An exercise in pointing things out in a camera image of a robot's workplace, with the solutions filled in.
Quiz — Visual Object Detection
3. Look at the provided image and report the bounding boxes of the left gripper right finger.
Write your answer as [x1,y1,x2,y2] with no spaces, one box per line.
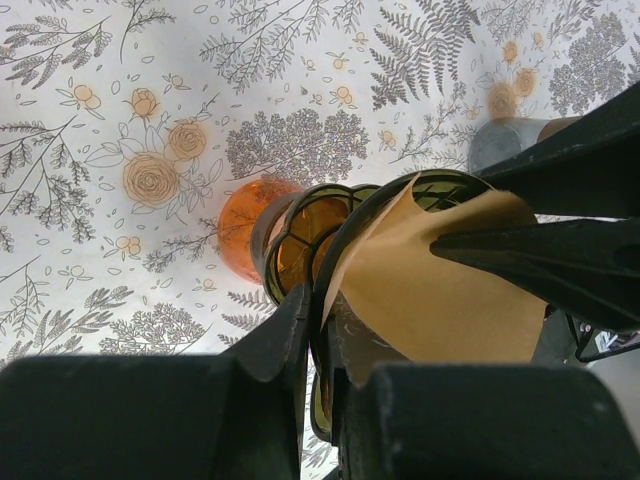
[319,309,630,479]

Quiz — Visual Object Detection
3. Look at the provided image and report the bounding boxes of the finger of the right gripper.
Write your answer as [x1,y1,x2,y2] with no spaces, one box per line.
[430,218,639,330]
[477,84,639,218]

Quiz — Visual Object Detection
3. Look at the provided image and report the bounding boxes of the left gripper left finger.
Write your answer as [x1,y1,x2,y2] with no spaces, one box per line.
[1,284,311,479]

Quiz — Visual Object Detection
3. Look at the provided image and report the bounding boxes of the glass coffee carafe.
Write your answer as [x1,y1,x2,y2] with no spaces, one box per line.
[468,116,581,174]

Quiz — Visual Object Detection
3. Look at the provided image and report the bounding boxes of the dark green dripper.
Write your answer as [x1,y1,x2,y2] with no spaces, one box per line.
[250,169,492,444]

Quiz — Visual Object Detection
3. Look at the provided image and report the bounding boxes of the glass of orange liquid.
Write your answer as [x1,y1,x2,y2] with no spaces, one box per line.
[216,177,303,284]

